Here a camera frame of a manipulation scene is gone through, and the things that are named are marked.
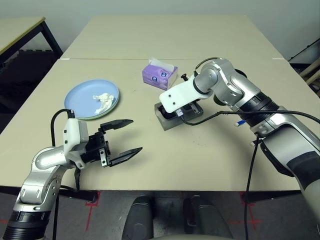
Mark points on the green seat wooden stool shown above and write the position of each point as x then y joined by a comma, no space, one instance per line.
311,70

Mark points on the green plastic plate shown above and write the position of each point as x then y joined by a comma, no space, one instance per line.
118,101

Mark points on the black sunglasses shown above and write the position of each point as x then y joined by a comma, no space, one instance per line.
166,113

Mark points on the white pen blue cap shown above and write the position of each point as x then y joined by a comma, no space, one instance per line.
240,123

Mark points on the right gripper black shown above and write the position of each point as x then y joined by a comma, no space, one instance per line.
193,108

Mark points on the blue plastic plate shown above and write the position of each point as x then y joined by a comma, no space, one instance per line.
80,100

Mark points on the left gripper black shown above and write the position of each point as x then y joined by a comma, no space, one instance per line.
96,147

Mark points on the beige side table black frame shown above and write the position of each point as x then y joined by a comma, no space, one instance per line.
17,30

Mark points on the dark grey left robot leg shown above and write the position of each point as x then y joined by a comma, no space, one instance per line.
138,217

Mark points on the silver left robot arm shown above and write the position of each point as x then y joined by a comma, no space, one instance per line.
42,160

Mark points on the dark grey robot leg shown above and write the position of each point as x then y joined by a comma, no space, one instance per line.
138,217
202,220

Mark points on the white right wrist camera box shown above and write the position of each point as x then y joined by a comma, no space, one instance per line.
180,95

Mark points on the white tissue sheet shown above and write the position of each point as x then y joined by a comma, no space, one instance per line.
157,62

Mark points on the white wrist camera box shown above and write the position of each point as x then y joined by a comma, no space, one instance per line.
180,95
72,135

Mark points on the red floor tape cross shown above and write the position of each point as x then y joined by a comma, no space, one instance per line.
91,205
247,221

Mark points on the thin black pole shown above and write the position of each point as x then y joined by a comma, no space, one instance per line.
303,49

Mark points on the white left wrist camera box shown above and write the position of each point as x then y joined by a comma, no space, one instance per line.
72,135

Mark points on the purple tissue box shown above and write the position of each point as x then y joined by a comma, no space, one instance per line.
156,77

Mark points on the grey glasses case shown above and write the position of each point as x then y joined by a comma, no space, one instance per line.
170,123

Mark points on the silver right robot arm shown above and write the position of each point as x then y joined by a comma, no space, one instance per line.
225,82

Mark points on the white tape strip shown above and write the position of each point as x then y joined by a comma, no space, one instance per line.
278,58
65,59

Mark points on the dark grey right robot leg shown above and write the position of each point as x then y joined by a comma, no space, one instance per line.
202,220

